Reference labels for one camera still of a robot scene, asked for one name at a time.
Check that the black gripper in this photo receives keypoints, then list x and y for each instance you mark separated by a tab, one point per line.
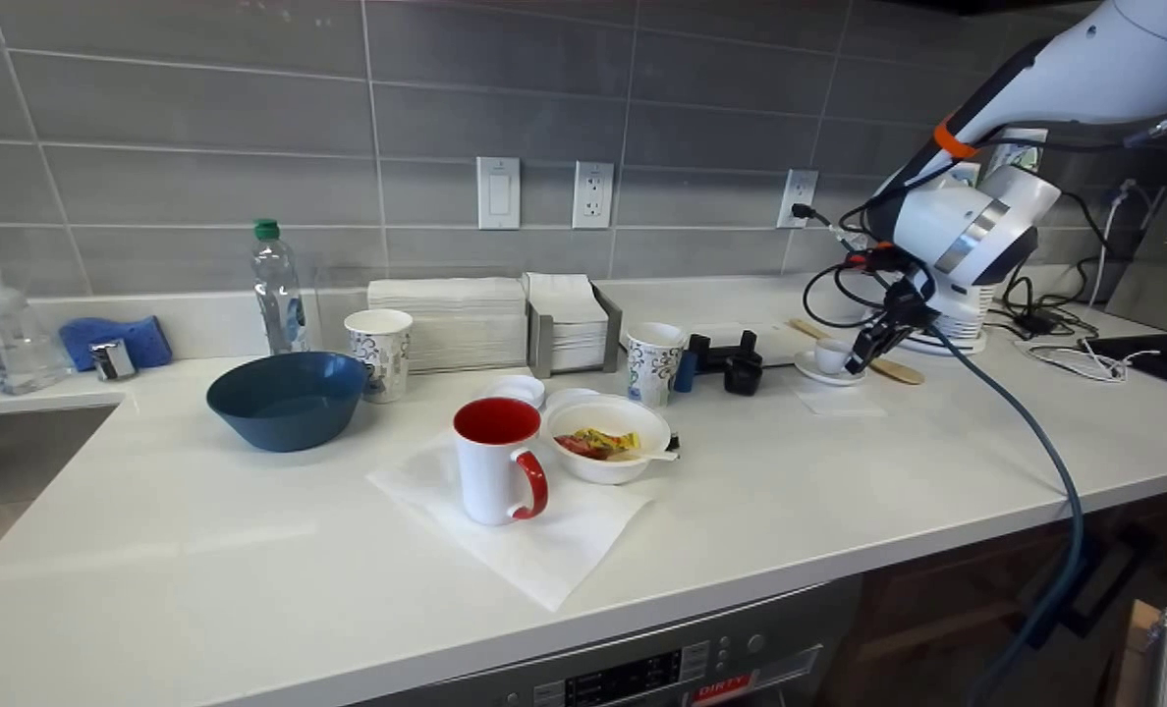
909	309

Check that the small white mug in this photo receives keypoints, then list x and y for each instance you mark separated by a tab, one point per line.
829	358

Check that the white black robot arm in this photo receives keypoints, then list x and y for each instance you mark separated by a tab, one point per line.
1106	51

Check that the small white plate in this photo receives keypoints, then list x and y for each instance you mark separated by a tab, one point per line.
805	370

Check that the white plate stack dark rim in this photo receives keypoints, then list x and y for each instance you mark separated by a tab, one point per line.
955	346

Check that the white mug red inside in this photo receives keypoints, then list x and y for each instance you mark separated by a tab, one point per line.
487	472

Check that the wooden spoon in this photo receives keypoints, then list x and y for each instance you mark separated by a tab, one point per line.
900	375

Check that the small white paper napkin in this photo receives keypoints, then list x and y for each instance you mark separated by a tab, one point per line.
842	402

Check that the black plastic holder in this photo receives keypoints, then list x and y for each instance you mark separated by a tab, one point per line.
775	362

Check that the small black round bottle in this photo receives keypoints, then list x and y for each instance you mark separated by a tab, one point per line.
745	375

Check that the black power plug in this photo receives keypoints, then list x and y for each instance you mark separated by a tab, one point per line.
805	211

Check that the black power adapter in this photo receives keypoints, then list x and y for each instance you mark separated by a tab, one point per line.
1034	325

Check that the small blue cylinder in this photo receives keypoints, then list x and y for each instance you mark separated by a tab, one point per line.
687	366

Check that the small black knob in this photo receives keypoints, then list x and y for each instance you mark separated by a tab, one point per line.
674	447

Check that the brown wooden cabinet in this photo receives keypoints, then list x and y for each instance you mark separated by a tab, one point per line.
947	603

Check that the yellow red food pieces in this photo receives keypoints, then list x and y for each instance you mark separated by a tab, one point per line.
598	447

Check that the black flat device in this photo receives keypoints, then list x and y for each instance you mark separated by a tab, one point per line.
1163	362

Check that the metal napkin holder with napkins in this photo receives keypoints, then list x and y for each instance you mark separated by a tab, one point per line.
573	329

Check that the grey dishwasher front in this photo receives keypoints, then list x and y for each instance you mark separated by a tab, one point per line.
635	663

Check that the large white paper napkin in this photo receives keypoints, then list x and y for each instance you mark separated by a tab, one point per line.
528	557

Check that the dark blue bowl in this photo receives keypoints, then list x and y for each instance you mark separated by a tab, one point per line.
287	405

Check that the clear bottle green cap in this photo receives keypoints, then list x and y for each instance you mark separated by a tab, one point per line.
276	301

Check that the small black white box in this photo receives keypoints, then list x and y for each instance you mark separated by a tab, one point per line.
112	358

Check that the blue sponge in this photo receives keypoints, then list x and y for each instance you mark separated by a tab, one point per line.
77	339

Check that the clear soap dispenser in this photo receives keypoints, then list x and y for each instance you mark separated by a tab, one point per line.
18	346

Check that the kitchen sink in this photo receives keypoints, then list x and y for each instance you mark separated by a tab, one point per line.
18	486

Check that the white wall outlet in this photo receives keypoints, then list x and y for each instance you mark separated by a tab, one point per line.
795	190
589	193

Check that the white light switch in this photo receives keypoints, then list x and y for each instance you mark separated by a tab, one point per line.
495	193

